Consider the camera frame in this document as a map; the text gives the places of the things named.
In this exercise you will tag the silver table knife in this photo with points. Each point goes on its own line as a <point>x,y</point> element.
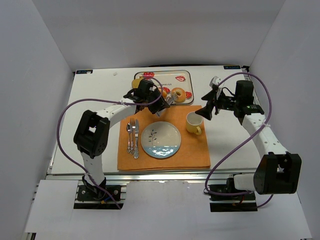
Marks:
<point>136,135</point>

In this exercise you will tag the yellow mug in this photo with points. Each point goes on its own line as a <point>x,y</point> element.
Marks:
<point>193,123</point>

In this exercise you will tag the right corner label sticker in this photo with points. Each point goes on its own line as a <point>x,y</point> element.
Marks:
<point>231,67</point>

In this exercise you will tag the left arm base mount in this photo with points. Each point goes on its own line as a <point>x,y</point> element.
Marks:
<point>86,200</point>

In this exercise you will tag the orange cloth placemat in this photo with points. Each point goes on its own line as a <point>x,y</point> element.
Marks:
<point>193,152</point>

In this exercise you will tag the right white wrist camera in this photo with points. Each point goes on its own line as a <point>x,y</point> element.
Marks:
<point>214,81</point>

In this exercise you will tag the round orange bun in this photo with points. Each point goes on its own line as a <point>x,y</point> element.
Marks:
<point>164,93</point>

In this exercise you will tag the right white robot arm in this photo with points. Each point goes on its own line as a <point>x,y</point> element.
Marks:
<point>279,170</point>

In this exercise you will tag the strawberry print tray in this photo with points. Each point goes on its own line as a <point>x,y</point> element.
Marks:
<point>171,79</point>

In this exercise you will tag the sugared bagel donut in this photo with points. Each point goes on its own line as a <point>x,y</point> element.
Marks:
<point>180,94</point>

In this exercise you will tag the sliced loaf bread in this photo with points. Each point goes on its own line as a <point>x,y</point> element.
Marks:
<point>135,83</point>

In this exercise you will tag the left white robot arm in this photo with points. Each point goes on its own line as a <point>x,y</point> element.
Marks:
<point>92,133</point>

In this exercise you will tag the corner label sticker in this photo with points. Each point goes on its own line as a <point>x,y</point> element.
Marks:
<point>231,67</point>
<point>84,71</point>

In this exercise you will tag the silver spoon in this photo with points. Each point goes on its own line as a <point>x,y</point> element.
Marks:
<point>129,131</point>

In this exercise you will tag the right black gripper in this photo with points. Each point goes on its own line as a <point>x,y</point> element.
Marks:
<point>213,100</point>

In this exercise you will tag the metal serving tongs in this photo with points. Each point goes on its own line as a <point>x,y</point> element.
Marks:
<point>169,100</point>

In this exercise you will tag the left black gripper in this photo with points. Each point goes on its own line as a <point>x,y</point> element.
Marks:
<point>158,105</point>

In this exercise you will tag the left corner label sticker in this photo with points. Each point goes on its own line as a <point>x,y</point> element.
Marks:
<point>84,71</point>

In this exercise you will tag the ceramic plate with plant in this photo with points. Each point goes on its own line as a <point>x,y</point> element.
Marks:
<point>161,140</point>

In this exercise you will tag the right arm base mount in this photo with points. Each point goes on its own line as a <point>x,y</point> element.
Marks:
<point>230,203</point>

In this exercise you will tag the silver fork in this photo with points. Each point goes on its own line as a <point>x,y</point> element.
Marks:
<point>132,135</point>

